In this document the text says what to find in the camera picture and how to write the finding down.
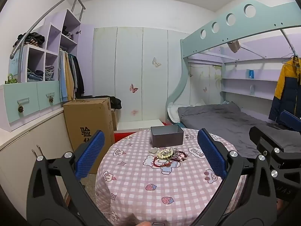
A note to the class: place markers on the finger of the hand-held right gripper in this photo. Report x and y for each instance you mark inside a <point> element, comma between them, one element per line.
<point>290,120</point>
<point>261,136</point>

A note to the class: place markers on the folded grey clothes pile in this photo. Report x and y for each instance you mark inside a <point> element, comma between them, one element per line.
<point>49,73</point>

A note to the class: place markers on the lilac wall shelves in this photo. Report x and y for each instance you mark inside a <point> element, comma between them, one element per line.
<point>235,78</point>

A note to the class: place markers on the small pink butterfly sticker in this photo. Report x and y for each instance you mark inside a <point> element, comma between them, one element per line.
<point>204,89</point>

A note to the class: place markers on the grey metal tin box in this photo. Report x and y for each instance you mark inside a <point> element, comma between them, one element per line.
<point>167,139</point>

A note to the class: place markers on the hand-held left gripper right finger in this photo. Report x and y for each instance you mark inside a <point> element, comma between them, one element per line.
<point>212,155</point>

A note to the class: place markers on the beige hanging pouch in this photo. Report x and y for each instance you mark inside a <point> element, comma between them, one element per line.
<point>234,46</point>

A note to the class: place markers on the large cardboard box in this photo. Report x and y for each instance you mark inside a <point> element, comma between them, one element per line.
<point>87,115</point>

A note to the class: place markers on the folded jeans pile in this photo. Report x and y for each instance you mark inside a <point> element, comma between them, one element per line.
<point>35,75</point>

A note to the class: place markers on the dark clothes heap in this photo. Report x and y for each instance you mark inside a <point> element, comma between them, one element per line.
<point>33,38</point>

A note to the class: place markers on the white board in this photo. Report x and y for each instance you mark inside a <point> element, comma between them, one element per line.
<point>138,126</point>

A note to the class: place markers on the white wardrobe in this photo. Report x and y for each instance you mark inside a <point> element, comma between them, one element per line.
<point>129,63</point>

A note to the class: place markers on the grey blanket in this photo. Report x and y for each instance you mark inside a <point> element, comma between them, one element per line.
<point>223,122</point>

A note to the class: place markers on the red bench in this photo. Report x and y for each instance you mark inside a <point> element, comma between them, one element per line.
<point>122,137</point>

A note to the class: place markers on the black clothes pile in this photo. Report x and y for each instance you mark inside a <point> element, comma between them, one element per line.
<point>115,103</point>

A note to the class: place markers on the lilac stair shelf cabinet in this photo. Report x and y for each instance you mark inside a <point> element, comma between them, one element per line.
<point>54,35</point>

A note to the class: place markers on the yellow and navy jacket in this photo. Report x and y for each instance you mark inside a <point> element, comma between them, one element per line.
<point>285,80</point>

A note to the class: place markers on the mint green bunk bed frame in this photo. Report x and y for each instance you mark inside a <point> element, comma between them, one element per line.
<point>211,40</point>

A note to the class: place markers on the pinecone ornament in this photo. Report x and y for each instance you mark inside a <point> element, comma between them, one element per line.
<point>21,109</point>
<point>51,99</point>

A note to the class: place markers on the small cardboard box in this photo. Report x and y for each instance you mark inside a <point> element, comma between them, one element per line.
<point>114,120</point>

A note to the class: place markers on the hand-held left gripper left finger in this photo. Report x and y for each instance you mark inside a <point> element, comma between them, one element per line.
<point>90,155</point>

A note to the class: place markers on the blue box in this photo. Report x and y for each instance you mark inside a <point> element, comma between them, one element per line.
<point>250,73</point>

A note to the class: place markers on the row of hanging clothes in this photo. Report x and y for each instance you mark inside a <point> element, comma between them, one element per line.
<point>68,75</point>

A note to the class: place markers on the cream butterfly sticker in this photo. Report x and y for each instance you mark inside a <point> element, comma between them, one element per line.
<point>156,62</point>

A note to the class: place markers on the white pillow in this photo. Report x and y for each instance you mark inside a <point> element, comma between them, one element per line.
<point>174,113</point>

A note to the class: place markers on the grey metal handrail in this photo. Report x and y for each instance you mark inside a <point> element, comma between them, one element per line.
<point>47,14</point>

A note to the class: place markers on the faded pink butterfly sticker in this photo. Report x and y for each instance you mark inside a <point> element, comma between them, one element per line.
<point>134,112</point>

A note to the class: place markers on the white low cabinet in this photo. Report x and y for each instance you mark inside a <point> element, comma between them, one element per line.
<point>23,150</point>

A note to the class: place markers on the round table, pink checked cloth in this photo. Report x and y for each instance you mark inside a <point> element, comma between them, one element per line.
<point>141,169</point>

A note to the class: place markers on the mint green drawer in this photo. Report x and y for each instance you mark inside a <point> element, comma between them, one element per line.
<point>48,89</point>
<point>16,96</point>

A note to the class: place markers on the green gift bag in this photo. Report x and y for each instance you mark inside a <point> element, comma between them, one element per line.
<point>11,80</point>

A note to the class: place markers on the pale blue bottle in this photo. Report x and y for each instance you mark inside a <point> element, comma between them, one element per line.
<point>252,90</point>

